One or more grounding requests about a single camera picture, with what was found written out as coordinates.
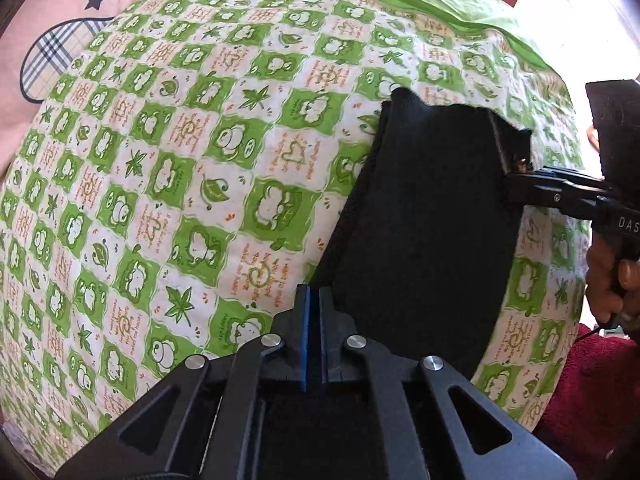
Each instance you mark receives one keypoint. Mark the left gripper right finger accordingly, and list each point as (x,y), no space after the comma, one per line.
(341,347)

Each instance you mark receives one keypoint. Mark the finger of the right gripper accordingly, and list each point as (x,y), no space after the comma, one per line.
(567,190)

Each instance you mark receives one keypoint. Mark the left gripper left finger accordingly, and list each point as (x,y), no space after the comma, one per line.
(293,326)

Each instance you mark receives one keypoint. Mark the black pants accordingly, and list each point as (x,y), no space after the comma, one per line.
(421,255)

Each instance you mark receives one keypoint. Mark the person's right hand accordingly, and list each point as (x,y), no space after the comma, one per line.
(611,288)

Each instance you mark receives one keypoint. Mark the green patterned bed sheet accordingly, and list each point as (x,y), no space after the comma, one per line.
(184,175)

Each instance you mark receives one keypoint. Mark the red fleece blanket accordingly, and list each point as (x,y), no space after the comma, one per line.
(592,419)

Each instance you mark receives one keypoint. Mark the pink quilt with hearts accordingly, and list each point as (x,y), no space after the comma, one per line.
(39,40)

